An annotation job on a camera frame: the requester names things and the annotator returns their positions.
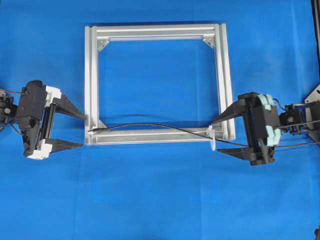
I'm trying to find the white string loop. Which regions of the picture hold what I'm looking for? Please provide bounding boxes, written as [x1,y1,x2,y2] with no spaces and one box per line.
[206,125,217,152]

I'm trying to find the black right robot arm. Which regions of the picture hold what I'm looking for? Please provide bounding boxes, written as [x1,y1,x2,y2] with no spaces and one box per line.
[213,92,320,166]

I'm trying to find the aluminium extrusion frame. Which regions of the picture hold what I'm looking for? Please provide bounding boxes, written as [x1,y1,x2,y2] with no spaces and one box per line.
[84,23,236,145]

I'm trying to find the black vertical post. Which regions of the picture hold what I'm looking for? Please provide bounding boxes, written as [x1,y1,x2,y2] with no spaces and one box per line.
[310,0,320,59]

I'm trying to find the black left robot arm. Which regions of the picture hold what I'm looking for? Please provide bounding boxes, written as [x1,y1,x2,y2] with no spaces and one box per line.
[0,80,87,160]

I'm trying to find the black wire with plug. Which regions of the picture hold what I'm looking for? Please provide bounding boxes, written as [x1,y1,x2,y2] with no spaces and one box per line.
[87,122,320,148]

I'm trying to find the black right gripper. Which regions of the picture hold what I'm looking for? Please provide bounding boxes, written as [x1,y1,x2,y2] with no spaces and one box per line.
[212,92,282,166]

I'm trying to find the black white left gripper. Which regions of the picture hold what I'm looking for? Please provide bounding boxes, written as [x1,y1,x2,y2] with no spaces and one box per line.
[16,80,87,160]

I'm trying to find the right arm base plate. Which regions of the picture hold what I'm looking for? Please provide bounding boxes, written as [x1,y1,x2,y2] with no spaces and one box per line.
[304,84,320,104]

